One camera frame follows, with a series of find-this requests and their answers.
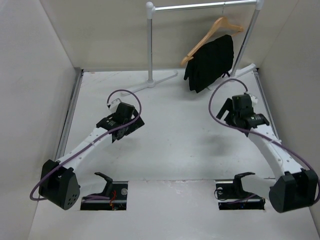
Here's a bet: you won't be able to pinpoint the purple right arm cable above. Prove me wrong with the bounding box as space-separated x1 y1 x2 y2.
208 78 320 204

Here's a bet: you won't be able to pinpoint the right aluminium table rail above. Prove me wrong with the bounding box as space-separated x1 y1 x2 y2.
252 71 292 179

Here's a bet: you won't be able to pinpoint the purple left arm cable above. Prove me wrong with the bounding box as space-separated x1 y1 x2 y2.
29 89 143 202

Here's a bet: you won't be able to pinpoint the black trousers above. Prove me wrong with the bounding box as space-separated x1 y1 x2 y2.
183 34 234 94

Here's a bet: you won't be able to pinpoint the white metal clothes rack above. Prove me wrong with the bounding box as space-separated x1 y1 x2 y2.
120 0 265 97

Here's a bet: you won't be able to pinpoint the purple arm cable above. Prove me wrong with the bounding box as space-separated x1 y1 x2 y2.
208 78 320 204
29 89 143 202

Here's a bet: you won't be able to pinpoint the wooden clothes hanger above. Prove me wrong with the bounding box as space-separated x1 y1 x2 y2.
180 16 244 67

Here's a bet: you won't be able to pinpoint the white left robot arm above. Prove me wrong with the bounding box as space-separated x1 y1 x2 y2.
38 99 145 210

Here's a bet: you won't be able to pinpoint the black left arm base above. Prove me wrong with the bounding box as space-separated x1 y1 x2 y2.
80 172 129 211

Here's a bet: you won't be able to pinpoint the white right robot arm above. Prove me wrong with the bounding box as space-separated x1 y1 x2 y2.
216 93 319 213

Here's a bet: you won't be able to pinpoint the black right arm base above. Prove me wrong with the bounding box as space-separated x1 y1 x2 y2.
214 172 266 211

